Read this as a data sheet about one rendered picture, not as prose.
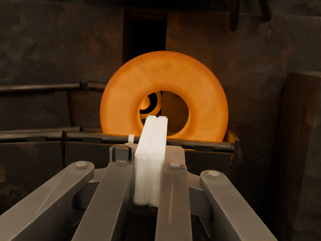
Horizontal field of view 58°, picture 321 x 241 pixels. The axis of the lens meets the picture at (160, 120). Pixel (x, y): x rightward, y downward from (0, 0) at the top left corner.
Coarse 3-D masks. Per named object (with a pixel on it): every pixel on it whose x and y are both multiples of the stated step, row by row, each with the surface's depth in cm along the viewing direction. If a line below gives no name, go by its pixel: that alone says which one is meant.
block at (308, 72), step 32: (288, 96) 38; (320, 96) 31; (288, 128) 37; (320, 128) 31; (288, 160) 36; (320, 160) 32; (288, 192) 36; (320, 192) 33; (288, 224) 35; (320, 224) 34
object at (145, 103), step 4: (148, 96) 43; (152, 96) 44; (156, 96) 45; (144, 100) 43; (148, 100) 43; (152, 100) 44; (156, 100) 45; (144, 104) 43; (148, 104) 43; (152, 104) 44; (156, 104) 45; (140, 108) 44; (144, 108) 44; (148, 108) 44; (152, 108) 45; (140, 112) 45; (144, 112) 45; (148, 112) 45
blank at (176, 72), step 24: (120, 72) 33; (144, 72) 33; (168, 72) 33; (192, 72) 33; (120, 96) 34; (144, 96) 34; (192, 96) 33; (216, 96) 33; (120, 120) 35; (192, 120) 34; (216, 120) 34
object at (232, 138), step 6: (228, 126) 39; (228, 132) 36; (228, 138) 36; (234, 138) 33; (234, 144) 33; (234, 156) 33; (234, 162) 33; (234, 168) 34; (234, 174) 34; (234, 180) 34
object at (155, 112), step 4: (156, 92) 45; (160, 92) 45; (160, 96) 45; (160, 100) 45; (160, 104) 45; (156, 108) 45; (160, 108) 45; (152, 112) 46; (156, 112) 46; (160, 112) 46; (140, 116) 46; (144, 116) 46; (148, 116) 46; (156, 116) 46; (144, 120) 46
